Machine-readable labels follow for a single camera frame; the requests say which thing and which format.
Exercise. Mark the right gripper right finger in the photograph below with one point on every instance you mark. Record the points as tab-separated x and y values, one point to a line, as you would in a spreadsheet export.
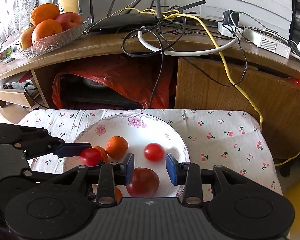
189	175

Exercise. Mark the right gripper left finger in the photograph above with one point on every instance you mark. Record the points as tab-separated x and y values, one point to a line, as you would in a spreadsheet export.
111	175

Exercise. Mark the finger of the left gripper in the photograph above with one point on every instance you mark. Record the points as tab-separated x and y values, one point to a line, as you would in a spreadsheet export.
67	149

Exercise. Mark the small mandarin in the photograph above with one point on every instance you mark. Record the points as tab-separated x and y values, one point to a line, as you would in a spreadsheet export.
104	153
118	194

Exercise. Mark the red cherry tomato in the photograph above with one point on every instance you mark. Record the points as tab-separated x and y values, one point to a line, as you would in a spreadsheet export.
91	157
154	152

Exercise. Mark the mandarin orange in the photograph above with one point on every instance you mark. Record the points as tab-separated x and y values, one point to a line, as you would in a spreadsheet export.
116	147

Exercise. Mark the dark red apple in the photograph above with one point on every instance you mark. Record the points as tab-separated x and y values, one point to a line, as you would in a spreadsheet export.
144	183

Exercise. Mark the cherry print tablecloth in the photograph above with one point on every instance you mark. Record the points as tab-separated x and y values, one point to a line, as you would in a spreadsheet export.
229	138

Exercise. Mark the wooden tv cabinet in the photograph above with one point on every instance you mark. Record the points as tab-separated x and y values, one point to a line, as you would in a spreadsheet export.
243	78

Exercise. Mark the glass fruit dish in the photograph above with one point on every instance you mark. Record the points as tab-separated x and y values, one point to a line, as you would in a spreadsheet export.
51	43

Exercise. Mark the yellow apple in dish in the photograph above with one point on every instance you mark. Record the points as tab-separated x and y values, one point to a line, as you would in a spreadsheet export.
25	40

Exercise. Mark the front large orange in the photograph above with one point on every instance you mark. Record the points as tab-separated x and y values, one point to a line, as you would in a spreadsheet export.
45	29

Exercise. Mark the large orange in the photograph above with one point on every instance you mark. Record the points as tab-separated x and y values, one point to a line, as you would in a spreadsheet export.
45	29
47	11

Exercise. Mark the red apple in dish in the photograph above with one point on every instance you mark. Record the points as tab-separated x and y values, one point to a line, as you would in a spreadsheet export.
69	20

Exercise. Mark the black wifi router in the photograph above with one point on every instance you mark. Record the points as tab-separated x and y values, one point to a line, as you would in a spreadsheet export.
116	21

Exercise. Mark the top large orange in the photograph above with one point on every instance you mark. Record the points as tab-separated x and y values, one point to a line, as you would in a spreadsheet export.
47	11

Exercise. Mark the white power strip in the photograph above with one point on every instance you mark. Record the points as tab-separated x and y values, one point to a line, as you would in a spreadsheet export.
258	39

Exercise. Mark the black power adapter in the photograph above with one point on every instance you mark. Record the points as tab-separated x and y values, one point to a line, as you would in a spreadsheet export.
230	17

